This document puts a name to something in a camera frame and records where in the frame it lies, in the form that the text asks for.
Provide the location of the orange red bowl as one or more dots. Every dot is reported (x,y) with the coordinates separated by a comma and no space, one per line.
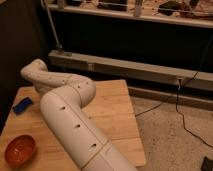
(20,150)

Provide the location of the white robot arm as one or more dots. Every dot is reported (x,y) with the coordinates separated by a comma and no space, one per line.
(63,96)

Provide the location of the black object on floor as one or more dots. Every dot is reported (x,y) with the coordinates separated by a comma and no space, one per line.
(207,165)

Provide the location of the blue rectangular block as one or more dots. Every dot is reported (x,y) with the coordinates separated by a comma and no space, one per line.
(22,105)

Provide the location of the metal vertical pole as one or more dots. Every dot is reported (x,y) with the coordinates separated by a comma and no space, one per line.
(59,47)

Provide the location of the cluttered background shelf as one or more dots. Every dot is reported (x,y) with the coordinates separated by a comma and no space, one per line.
(195,13)

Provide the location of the wooden table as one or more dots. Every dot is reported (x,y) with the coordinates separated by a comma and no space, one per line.
(111,110)

